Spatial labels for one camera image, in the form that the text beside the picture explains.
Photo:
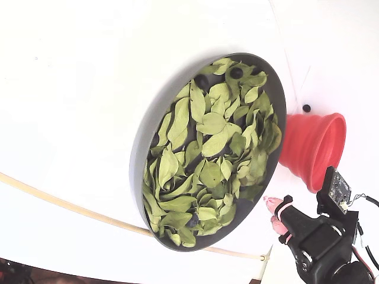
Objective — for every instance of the black gripper camera module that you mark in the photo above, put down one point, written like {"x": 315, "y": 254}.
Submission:
{"x": 337, "y": 186}

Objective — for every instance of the dark grey shallow bowl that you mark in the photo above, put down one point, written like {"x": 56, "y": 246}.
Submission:
{"x": 136, "y": 165}

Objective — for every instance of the pile of green dried leaves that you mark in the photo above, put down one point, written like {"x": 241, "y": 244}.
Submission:
{"x": 213, "y": 124}

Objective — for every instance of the dark blueberry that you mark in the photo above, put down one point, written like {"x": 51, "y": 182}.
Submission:
{"x": 237, "y": 72}
{"x": 307, "y": 108}
{"x": 194, "y": 220}
{"x": 201, "y": 80}

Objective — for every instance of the red collapsible silicone cup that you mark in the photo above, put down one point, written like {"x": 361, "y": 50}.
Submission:
{"x": 302, "y": 142}

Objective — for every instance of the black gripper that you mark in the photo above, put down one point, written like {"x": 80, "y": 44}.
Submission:
{"x": 314, "y": 238}

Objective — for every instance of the long thin wooden rod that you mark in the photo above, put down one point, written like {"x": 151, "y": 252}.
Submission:
{"x": 97, "y": 218}

